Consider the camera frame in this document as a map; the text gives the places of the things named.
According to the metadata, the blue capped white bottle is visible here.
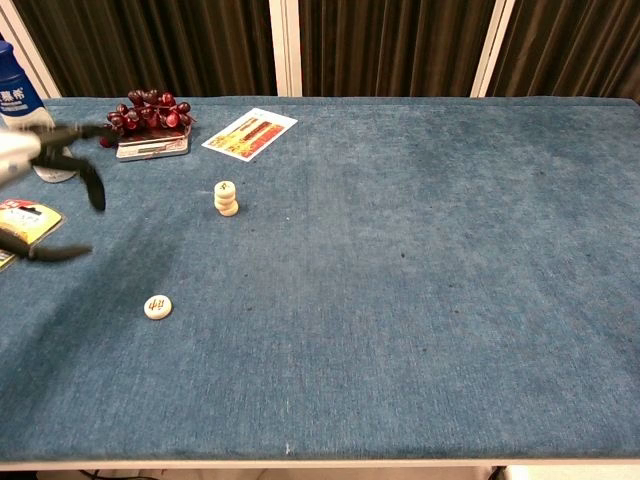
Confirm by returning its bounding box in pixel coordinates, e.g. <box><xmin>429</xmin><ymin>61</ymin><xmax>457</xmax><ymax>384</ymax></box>
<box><xmin>0</xmin><ymin>40</ymin><xmax>79</xmax><ymax>184</ymax></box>

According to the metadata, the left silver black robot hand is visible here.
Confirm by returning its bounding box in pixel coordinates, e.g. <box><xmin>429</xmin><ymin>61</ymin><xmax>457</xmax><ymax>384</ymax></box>
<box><xmin>0</xmin><ymin>123</ymin><xmax>121</xmax><ymax>262</ymax></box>

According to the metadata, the dark red grape bunch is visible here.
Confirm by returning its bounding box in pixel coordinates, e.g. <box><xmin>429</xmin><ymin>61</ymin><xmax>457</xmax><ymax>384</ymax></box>
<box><xmin>98</xmin><ymin>89</ymin><xmax>196</xmax><ymax>149</ymax></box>

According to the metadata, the blue fabric tablecloth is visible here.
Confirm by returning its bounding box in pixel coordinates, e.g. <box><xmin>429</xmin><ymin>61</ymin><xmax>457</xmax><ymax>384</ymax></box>
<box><xmin>0</xmin><ymin>96</ymin><xmax>640</xmax><ymax>461</ymax></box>

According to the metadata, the yellow blister pack tool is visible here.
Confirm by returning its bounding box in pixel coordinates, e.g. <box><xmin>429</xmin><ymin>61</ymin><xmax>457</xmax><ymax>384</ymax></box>
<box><xmin>0</xmin><ymin>198</ymin><xmax>67</xmax><ymax>274</ymax></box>

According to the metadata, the white frame post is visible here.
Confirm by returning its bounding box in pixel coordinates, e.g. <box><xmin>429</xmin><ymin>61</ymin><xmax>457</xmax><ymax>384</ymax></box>
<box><xmin>0</xmin><ymin>0</ymin><xmax>63</xmax><ymax>100</ymax></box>
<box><xmin>268</xmin><ymin>0</ymin><xmax>304</xmax><ymax>98</ymax></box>
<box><xmin>469</xmin><ymin>0</ymin><xmax>516</xmax><ymax>99</ymax></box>

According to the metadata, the dark pleated curtain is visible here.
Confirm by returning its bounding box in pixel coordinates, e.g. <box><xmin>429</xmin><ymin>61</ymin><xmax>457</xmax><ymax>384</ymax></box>
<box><xmin>487</xmin><ymin>0</ymin><xmax>640</xmax><ymax>106</ymax></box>
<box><xmin>298</xmin><ymin>0</ymin><xmax>497</xmax><ymax>99</ymax></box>
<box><xmin>12</xmin><ymin>0</ymin><xmax>279</xmax><ymax>99</ymax></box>

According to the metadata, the small silver kitchen scale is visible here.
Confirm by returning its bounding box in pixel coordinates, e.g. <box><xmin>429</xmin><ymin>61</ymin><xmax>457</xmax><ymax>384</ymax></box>
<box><xmin>115</xmin><ymin>124</ymin><xmax>193</xmax><ymax>162</ymax></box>

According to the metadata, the red yellow picture card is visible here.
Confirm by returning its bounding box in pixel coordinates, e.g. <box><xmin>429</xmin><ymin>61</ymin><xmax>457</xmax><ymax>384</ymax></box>
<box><xmin>201</xmin><ymin>107</ymin><xmax>299</xmax><ymax>162</ymax></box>

